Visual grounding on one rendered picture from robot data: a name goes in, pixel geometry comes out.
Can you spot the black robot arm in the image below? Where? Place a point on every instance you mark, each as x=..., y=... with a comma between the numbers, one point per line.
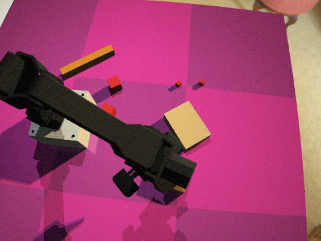
x=48, y=102

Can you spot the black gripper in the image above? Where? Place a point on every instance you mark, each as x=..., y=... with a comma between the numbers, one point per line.
x=124, y=181

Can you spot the orange long rectangular bar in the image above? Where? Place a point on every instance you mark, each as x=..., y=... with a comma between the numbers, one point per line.
x=87, y=61

